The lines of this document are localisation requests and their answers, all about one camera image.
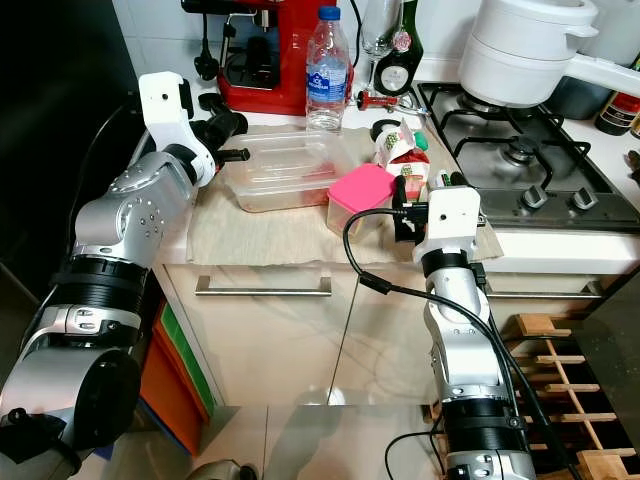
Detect red white drink carton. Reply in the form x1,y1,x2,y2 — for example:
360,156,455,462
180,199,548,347
375,120,434,202

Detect large dark steel fridge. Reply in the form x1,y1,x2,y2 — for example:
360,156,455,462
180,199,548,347
0,0,161,401

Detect small grey fridge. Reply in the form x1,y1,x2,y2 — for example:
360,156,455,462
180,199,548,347
575,270,640,451

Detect pink lidded small container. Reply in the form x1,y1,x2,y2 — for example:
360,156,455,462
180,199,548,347
325,163,402,237

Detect large clear food container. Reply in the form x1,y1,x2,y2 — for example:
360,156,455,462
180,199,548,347
225,125,377,214

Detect black power plug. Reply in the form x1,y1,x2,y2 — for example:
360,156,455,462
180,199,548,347
192,15,217,82

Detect black gas stove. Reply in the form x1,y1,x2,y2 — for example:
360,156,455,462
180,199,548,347
415,80,617,234

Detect red coffee machine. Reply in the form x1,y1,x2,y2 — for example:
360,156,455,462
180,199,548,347
180,0,337,117

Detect beige woven place mat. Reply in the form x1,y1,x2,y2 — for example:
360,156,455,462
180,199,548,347
188,125,507,267

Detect clear water bottle blue label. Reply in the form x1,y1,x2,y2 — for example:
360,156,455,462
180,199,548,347
305,5,354,135

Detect dark bottle with round tag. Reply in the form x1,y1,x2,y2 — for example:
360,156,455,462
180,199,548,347
370,0,422,97

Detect clear wine glass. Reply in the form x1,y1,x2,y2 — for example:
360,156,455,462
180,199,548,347
360,0,397,57

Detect dark sauce bottle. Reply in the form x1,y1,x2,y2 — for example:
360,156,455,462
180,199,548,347
595,85,640,139

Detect beige kitchen cabinet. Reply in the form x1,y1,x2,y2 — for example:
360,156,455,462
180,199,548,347
160,100,640,407

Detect wooden slatted rack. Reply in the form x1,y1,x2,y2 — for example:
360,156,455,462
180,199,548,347
425,312,640,480

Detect green board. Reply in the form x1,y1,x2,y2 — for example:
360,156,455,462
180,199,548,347
160,305,217,417

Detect grey robot left foot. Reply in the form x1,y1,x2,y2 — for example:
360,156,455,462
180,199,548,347
188,460,257,480

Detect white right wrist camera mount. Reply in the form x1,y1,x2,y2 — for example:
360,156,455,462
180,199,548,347
425,187,484,252

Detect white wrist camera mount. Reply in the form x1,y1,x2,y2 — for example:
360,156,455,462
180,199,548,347
425,187,484,252
138,72,197,157

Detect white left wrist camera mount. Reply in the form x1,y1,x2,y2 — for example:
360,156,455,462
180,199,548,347
138,72,197,157

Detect red handled small tool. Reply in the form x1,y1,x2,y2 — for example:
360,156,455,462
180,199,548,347
355,88,424,112

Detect steel cabinet handle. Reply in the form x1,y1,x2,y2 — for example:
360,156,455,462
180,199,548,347
495,275,607,300
195,275,334,300

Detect white pot with handle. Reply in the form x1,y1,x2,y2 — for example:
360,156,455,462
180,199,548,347
458,0,640,109

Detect black fridge power cable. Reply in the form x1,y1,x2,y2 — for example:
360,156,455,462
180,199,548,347
385,430,447,480

